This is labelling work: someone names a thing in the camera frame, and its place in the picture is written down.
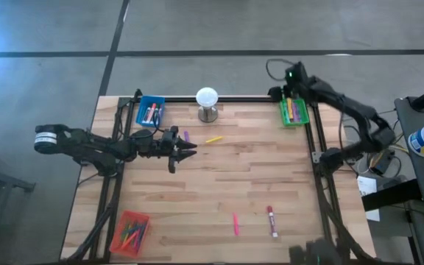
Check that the orange plastic basket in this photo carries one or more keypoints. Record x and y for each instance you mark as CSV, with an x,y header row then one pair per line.
x,y
116,247

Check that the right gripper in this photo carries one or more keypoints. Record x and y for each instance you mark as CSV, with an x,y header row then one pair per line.
x,y
300,92

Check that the black bar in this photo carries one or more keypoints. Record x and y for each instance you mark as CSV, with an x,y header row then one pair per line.
x,y
392,195

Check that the slim green highlighter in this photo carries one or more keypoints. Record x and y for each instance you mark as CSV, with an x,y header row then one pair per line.
x,y
124,235

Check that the fat lavender highlighter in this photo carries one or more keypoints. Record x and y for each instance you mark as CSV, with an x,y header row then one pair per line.
x,y
296,112

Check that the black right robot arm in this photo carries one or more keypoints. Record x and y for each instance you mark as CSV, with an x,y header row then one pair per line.
x,y
359,110

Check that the dark red Expo marker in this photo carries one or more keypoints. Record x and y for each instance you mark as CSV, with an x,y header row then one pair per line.
x,y
272,221

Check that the orange Expo marker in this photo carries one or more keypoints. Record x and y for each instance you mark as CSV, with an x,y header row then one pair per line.
x,y
151,111

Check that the slim pink highlighter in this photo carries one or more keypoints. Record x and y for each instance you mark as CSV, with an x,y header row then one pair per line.
x,y
132,238

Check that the grey metal stand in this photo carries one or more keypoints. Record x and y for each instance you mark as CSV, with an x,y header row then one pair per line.
x,y
13,183

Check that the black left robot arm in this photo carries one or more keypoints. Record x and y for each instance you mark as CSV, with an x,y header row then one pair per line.
x,y
87,143

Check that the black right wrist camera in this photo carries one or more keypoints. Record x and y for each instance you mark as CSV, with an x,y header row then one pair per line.
x,y
296,73

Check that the fat pink highlighter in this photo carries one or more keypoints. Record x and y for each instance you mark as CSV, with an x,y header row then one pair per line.
x,y
236,224

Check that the blurred black device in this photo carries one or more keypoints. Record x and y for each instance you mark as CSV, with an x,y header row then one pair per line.
x,y
315,254

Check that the green plastic basket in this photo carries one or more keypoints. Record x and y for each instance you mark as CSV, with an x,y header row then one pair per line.
x,y
306,123

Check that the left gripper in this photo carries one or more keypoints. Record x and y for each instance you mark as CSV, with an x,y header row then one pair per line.
x,y
149,144

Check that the slim blue highlighter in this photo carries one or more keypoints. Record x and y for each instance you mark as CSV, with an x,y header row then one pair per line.
x,y
131,225

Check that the white mushroom lamp metal base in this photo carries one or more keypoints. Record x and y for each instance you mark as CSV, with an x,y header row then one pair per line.
x,y
207,97

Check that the black power adapter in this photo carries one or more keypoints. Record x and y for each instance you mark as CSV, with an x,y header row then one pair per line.
x,y
381,165

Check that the fat yellow Sharpie highlighter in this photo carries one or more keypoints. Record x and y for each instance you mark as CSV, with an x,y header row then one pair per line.
x,y
289,108

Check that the white paper sheet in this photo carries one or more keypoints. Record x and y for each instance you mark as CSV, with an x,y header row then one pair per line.
x,y
367,186

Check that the magenta Expo marker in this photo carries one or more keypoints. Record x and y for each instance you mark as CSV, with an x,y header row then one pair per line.
x,y
160,110

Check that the blue plastic basket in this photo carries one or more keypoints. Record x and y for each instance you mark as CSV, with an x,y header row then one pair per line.
x,y
141,105

